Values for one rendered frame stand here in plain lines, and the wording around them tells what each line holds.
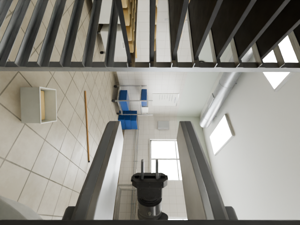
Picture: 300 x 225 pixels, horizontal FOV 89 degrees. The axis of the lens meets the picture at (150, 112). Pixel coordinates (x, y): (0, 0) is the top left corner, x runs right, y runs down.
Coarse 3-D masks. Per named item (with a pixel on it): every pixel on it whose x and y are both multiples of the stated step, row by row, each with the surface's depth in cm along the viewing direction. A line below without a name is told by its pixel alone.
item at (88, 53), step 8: (96, 0) 77; (96, 8) 75; (96, 16) 73; (96, 24) 72; (88, 32) 67; (96, 32) 70; (88, 40) 67; (88, 48) 67; (88, 56) 65; (88, 64) 64
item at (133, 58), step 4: (136, 0) 77; (136, 4) 76; (136, 8) 75; (136, 12) 74; (136, 16) 73; (136, 20) 72; (136, 24) 72; (136, 28) 71; (136, 32) 70; (132, 56) 65; (132, 60) 65; (128, 64) 63; (132, 64) 64
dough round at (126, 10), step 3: (123, 9) 46; (126, 9) 46; (126, 12) 46; (126, 15) 46; (129, 15) 50; (126, 18) 47; (129, 18) 50; (126, 21) 48; (129, 21) 50; (126, 24) 48; (129, 24) 50
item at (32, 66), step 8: (8, 64) 64; (32, 64) 64; (56, 64) 64; (72, 64) 64; (80, 64) 64; (96, 64) 64; (104, 64) 64; (120, 64) 64; (136, 64) 64; (144, 64) 64; (160, 64) 64; (168, 64) 64; (184, 64) 64; (200, 64) 64; (208, 64) 64; (224, 64) 64; (232, 64) 64; (248, 64) 64; (264, 64) 64; (272, 64) 64; (288, 64) 64; (296, 64) 64
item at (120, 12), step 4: (116, 0) 40; (120, 0) 40; (120, 4) 41; (120, 8) 42; (120, 12) 43; (120, 16) 44; (120, 20) 45; (124, 20) 45; (124, 24) 46; (124, 28) 48; (124, 32) 49; (124, 36) 50; (124, 40) 52; (128, 44) 54; (128, 48) 56; (128, 52) 57; (128, 56) 59; (128, 60) 62
